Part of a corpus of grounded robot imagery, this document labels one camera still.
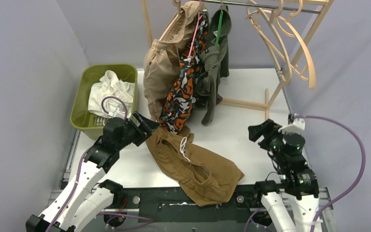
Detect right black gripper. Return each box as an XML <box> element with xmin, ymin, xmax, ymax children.
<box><xmin>248</xmin><ymin>118</ymin><xmax>286</xmax><ymax>165</ymax></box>

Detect white shorts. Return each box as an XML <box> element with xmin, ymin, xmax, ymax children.
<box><xmin>87</xmin><ymin>70</ymin><xmax>136</xmax><ymax>118</ymax></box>

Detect camouflage patterned shorts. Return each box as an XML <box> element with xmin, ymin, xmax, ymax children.
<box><xmin>158</xmin><ymin>9</ymin><xmax>209</xmax><ymax>133</ymax></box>

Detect olive green plastic basket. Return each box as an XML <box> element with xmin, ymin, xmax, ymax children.
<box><xmin>70</xmin><ymin>63</ymin><xmax>138</xmax><ymax>140</ymax></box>

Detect brown shorts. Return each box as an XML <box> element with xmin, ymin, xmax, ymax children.
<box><xmin>146</xmin><ymin>127</ymin><xmax>244</xmax><ymax>207</ymax></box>

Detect dark green shorts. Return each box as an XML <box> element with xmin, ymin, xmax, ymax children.
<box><xmin>196</xmin><ymin>4</ymin><xmax>232</xmax><ymax>126</ymax></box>

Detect wooden hanger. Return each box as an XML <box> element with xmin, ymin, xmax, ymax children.
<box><xmin>269</xmin><ymin>0</ymin><xmax>316</xmax><ymax>89</ymax></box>
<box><xmin>244</xmin><ymin>0</ymin><xmax>293</xmax><ymax>86</ymax></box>

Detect green hanger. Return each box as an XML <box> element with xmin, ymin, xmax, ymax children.
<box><xmin>215</xmin><ymin>10</ymin><xmax>223</xmax><ymax>44</ymax></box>

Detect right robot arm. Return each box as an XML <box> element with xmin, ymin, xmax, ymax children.
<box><xmin>248</xmin><ymin>118</ymin><xmax>323</xmax><ymax>232</ymax></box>

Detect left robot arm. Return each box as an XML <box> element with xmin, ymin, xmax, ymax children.
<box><xmin>26</xmin><ymin>112</ymin><xmax>161</xmax><ymax>232</ymax></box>

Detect beige shorts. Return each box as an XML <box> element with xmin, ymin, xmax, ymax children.
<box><xmin>143</xmin><ymin>1</ymin><xmax>199</xmax><ymax>121</ymax></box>

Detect pink hanger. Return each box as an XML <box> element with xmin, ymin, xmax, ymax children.
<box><xmin>187</xmin><ymin>0</ymin><xmax>202</xmax><ymax>58</ymax></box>

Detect wooden clothes rack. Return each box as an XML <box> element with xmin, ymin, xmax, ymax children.
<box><xmin>140</xmin><ymin>0</ymin><xmax>335</xmax><ymax>122</ymax></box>

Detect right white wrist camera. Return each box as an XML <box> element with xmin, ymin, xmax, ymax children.
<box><xmin>278</xmin><ymin>114</ymin><xmax>305</xmax><ymax>134</ymax></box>

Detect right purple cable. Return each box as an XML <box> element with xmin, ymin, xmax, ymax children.
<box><xmin>294</xmin><ymin>115</ymin><xmax>366</xmax><ymax>232</ymax></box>

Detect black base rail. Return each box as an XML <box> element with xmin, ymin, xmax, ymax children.
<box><xmin>105</xmin><ymin>185</ymin><xmax>262</xmax><ymax>223</ymax></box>

